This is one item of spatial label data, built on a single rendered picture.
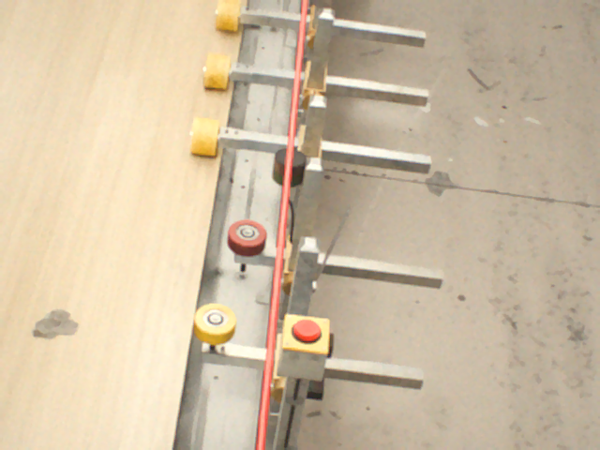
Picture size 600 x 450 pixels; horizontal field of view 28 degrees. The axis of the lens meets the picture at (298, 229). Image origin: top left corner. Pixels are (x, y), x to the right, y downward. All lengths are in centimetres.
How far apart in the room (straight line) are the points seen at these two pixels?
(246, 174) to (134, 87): 40
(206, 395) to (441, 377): 113
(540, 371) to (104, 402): 176
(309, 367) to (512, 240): 220
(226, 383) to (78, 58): 87
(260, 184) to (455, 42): 200
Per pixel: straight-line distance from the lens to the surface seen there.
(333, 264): 246
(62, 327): 222
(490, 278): 380
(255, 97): 327
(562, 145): 444
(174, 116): 272
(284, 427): 197
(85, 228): 242
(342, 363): 232
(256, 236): 243
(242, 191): 296
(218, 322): 225
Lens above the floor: 255
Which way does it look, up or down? 42 degrees down
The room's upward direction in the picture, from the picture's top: 10 degrees clockwise
